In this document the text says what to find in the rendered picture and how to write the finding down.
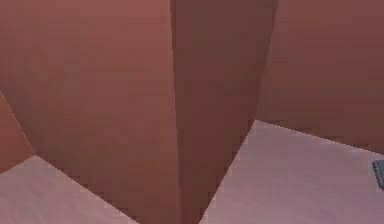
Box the dark grey flat object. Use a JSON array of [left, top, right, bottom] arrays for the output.
[[371, 159, 384, 192]]

